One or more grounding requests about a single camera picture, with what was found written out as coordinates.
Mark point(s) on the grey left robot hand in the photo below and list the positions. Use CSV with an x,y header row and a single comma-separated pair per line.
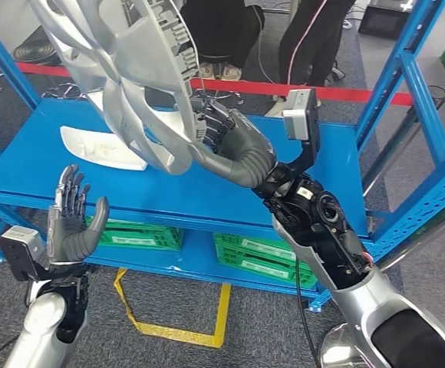
x,y
66,238

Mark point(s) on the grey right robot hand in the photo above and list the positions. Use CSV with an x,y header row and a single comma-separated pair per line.
x,y
245,152

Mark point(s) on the silver plastic wheel hubcap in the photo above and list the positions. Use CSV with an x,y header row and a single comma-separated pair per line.
x,y
146,46

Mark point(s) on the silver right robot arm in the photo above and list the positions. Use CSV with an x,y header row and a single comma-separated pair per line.
x,y
360,304

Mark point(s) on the blue metal shelf rack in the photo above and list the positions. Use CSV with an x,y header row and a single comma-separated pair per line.
x,y
34,167

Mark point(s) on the white curved plastic part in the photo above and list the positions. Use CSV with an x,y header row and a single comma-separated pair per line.
x,y
92,150

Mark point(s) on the long red barrier belt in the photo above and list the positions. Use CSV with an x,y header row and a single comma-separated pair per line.
x,y
322,94

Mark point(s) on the person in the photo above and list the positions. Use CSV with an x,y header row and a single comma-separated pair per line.
x,y
303,46
222,25

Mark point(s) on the yellow floor tape outline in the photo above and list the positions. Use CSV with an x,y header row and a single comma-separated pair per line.
x,y
222,315

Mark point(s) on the black box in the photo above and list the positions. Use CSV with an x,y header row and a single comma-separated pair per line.
x,y
384,20

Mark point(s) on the white desk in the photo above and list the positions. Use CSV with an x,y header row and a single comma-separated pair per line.
x,y
0,20

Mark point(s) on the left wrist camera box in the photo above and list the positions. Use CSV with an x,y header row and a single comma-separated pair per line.
x,y
19,254

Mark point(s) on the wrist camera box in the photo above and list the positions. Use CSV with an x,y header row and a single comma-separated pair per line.
x,y
19,254
295,117

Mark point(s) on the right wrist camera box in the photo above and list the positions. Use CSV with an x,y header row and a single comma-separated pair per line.
x,y
295,117

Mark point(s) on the chrome stanchion post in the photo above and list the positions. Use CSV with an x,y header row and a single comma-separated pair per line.
x,y
399,147
341,350

